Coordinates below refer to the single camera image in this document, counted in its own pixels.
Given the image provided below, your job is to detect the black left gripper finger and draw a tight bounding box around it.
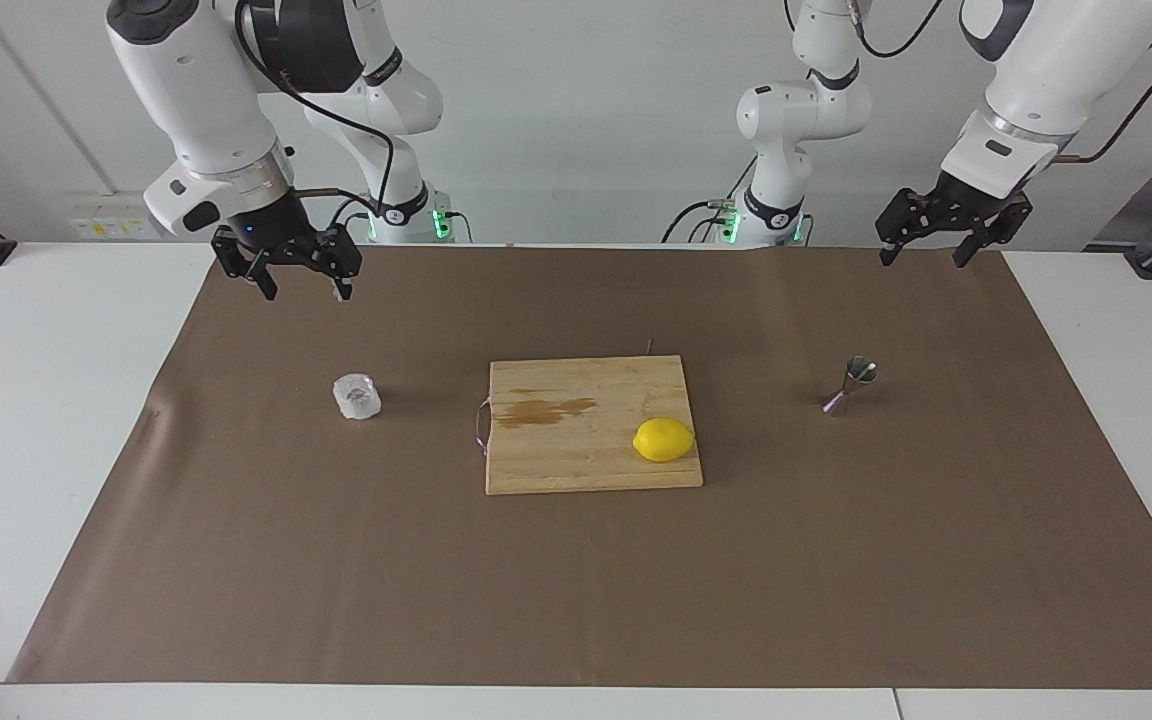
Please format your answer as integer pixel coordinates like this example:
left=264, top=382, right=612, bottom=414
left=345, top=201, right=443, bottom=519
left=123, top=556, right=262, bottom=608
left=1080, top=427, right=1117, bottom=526
left=874, top=187, right=942, bottom=268
left=951, top=192, right=1034, bottom=269

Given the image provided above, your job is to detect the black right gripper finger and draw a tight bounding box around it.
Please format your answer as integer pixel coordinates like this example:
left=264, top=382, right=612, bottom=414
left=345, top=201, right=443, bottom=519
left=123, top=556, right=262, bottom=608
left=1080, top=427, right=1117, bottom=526
left=308, top=224, right=364, bottom=303
left=211, top=226, right=280, bottom=302

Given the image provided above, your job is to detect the clear faceted glass cup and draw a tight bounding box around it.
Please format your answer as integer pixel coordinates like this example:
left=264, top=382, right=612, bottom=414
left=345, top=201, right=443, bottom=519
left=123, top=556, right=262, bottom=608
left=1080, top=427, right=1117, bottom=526
left=332, top=373, right=382, bottom=421

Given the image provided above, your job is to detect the steel double jigger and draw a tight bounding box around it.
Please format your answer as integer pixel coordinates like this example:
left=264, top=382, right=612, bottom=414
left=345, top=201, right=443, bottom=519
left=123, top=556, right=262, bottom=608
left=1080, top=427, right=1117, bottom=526
left=822, top=357, right=879, bottom=416

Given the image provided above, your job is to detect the brown paper table mat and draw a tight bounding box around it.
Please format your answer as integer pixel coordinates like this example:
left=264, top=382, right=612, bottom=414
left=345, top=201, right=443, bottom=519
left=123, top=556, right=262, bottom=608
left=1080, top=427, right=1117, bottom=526
left=6, top=243, right=1152, bottom=691

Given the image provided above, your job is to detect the wooden cutting board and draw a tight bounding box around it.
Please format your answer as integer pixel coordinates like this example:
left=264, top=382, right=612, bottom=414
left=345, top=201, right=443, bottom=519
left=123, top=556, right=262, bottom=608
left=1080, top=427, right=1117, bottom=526
left=476, top=354, right=705, bottom=497

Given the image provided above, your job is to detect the yellow lemon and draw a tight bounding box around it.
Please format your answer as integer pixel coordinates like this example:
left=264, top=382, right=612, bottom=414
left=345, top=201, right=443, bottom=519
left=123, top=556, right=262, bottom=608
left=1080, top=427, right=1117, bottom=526
left=633, top=418, right=697, bottom=464

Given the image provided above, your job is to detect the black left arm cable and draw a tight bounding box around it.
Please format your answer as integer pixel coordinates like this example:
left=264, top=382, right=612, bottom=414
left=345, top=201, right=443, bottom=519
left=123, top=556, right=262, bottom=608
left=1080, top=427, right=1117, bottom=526
left=851, top=0, right=1152, bottom=164

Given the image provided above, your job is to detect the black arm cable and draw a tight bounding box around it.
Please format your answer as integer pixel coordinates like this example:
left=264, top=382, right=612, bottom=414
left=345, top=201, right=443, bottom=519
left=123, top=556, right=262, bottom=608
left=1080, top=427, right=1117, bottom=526
left=851, top=0, right=1152, bottom=164
left=234, top=0, right=397, bottom=226

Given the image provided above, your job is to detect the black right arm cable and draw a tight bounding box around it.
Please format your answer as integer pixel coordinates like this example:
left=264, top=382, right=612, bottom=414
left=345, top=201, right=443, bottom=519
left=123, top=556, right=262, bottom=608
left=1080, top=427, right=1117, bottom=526
left=234, top=0, right=397, bottom=226

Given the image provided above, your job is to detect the white wall socket panel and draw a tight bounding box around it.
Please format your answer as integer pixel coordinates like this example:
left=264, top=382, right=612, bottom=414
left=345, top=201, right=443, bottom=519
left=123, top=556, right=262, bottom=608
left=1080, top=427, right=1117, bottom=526
left=66, top=205, right=159, bottom=241

